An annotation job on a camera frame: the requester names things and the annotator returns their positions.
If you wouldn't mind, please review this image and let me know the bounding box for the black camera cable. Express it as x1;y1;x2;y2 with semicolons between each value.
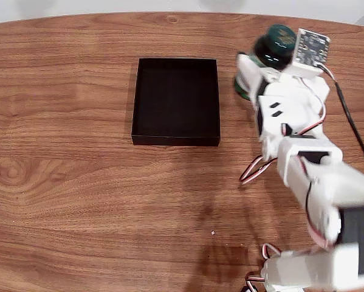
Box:
318;63;364;180

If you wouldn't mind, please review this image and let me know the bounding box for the black shallow open box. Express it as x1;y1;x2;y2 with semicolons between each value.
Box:
131;57;221;147

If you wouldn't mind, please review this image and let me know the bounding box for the bare camera circuit board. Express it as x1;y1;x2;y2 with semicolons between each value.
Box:
292;28;331;68

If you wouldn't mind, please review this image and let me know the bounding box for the green biotin pill bottle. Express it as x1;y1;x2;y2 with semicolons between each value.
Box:
232;24;298;101

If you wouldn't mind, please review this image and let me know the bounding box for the red white black servo wire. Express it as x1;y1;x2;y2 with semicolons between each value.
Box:
298;75;328;136
245;243;281;292
239;154;278;186

